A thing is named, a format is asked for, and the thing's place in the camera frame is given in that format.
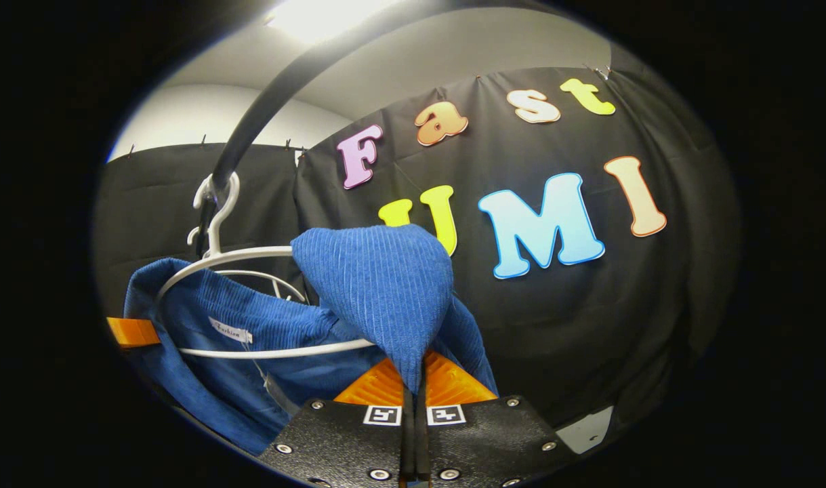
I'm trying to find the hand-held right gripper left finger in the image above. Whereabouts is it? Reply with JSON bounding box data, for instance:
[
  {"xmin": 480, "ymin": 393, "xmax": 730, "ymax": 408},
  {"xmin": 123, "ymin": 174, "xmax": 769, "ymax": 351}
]
[{"xmin": 257, "ymin": 358, "xmax": 413, "ymax": 488}]

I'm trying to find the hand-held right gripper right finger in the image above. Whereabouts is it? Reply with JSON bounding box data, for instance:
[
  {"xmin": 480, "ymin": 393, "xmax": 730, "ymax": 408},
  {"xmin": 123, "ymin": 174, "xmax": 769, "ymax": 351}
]
[{"xmin": 415, "ymin": 351, "xmax": 577, "ymax": 488}]

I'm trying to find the white clothes hanger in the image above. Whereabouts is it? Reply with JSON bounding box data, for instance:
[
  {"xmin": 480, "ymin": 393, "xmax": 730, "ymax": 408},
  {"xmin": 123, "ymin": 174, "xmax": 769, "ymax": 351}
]
[
  {"xmin": 186, "ymin": 178, "xmax": 310, "ymax": 304},
  {"xmin": 155, "ymin": 171, "xmax": 376, "ymax": 360}
]

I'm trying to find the blue corduroy jacket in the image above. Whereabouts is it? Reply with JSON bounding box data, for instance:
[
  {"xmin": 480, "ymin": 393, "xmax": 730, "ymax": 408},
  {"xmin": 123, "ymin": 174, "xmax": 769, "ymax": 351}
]
[{"xmin": 123, "ymin": 224, "xmax": 500, "ymax": 456}]

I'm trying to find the black clothes rack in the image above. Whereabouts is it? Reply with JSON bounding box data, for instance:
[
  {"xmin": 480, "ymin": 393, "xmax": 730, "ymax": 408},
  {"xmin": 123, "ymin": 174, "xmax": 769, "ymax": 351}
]
[{"xmin": 196, "ymin": 0, "xmax": 542, "ymax": 258}]

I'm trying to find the white board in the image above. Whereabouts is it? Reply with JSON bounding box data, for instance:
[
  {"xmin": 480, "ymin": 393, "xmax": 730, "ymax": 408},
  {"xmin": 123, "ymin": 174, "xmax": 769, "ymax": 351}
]
[{"xmin": 555, "ymin": 405, "xmax": 615, "ymax": 455}]

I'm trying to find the black backdrop cloth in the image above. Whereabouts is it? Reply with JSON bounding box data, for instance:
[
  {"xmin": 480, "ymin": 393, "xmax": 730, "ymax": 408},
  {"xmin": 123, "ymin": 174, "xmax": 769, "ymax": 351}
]
[{"xmin": 94, "ymin": 47, "xmax": 742, "ymax": 448}]

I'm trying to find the large ceiling light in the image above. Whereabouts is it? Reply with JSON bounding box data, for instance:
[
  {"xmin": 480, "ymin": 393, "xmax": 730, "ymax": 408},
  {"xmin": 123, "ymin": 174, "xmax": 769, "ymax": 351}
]
[{"xmin": 264, "ymin": 0, "xmax": 400, "ymax": 45}]

